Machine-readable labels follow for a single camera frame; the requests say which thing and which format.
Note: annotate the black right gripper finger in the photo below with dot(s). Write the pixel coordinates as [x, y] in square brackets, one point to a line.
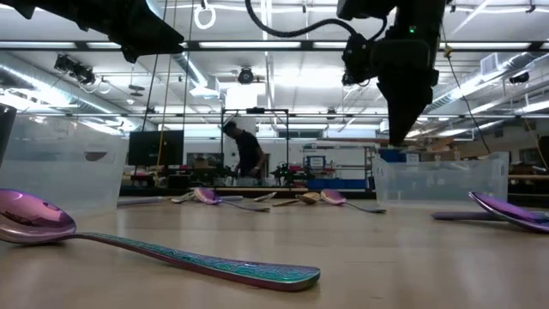
[405, 120]

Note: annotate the black ceiling camera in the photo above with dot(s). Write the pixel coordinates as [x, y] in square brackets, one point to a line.
[245, 76]

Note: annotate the person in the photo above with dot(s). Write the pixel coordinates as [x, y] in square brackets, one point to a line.
[249, 150]

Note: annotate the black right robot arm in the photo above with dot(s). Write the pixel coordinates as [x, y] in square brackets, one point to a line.
[420, 17]

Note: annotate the black monitor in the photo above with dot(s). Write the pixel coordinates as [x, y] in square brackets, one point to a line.
[154, 148]

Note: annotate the black track light cluster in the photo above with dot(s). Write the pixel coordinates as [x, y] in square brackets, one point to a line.
[75, 68]

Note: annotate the gold spoon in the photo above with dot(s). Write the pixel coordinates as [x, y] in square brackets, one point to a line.
[309, 198]

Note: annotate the white cabinet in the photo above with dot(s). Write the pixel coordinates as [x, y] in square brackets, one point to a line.
[343, 161]

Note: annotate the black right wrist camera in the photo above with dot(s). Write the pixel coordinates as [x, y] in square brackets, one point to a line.
[358, 60]

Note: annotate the black column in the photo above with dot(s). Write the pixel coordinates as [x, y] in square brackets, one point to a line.
[6, 133]

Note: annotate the silver ventilation duct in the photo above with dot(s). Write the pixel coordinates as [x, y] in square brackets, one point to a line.
[51, 86]

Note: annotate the clear plastic bin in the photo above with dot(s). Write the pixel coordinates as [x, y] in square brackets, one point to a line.
[442, 184]
[64, 171]

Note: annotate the blue storage bins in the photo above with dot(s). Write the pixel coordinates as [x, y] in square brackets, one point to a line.
[334, 183]

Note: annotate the iridescent purple-teal spoon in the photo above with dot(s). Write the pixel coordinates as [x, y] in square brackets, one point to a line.
[332, 196]
[208, 195]
[506, 210]
[34, 219]

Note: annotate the black overhead frame bar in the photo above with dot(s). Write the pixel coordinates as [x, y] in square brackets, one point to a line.
[266, 50]

